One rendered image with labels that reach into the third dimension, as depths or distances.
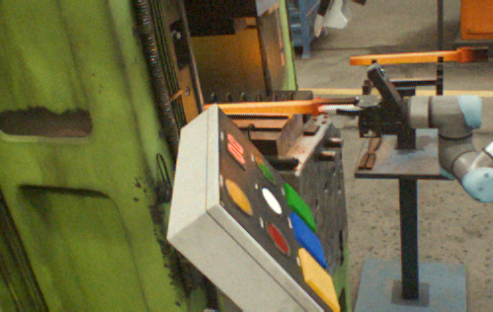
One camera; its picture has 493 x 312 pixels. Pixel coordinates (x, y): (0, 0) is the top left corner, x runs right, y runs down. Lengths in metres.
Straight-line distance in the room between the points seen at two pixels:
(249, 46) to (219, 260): 1.03
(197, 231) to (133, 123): 0.42
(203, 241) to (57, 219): 0.77
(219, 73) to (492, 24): 3.46
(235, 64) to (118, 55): 0.71
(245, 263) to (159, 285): 0.58
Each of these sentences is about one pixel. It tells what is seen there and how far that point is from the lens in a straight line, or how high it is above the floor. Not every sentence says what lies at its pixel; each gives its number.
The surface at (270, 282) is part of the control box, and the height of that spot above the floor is 1.07.
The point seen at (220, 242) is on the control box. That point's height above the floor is 1.15.
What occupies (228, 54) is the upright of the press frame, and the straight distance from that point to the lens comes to 1.69.
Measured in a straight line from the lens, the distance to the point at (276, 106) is 1.41.
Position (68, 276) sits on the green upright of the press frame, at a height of 0.70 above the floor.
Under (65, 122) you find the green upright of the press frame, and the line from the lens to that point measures 1.24.
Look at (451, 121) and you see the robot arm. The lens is 1.31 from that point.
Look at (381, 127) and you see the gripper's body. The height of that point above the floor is 0.97.
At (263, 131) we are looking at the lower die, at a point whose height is 0.98.
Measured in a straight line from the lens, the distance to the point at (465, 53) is 1.96.
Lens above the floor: 1.54
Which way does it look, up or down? 26 degrees down
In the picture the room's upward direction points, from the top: 10 degrees counter-clockwise
